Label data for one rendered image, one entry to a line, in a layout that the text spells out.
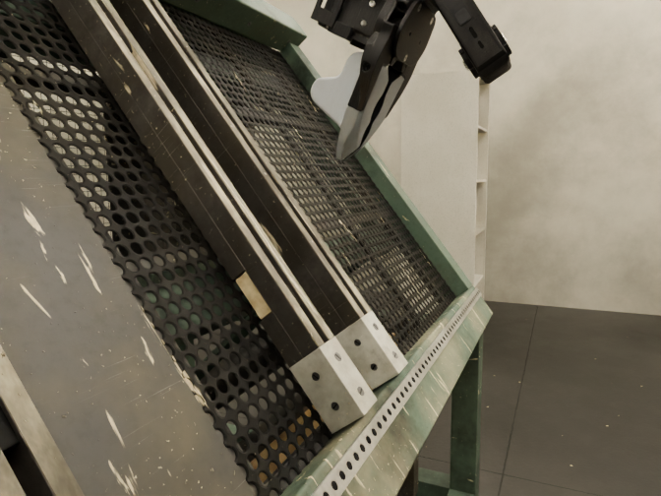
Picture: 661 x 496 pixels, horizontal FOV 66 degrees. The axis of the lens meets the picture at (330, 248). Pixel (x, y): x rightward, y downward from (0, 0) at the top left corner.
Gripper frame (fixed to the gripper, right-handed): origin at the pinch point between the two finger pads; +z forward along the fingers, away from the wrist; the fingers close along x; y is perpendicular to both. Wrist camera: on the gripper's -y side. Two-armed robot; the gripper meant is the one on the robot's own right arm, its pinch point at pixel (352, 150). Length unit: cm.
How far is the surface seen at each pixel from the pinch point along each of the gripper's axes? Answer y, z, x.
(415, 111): 101, 1, -347
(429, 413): -18, 45, -49
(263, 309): 12.6, 33.5, -25.4
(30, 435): 7.9, 30.0, 19.0
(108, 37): 61, 6, -25
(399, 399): -13, 41, -41
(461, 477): -40, 101, -126
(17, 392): 11.3, 28.4, 18.2
